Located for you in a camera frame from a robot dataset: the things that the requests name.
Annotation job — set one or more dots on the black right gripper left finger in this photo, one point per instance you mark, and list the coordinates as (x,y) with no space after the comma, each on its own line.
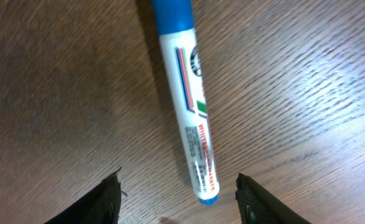
(101,205)

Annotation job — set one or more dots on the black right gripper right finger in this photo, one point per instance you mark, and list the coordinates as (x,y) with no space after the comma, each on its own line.
(258,206)

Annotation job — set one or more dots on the blue cap whiteboard marker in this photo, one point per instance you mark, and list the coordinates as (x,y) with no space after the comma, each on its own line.
(175,27)

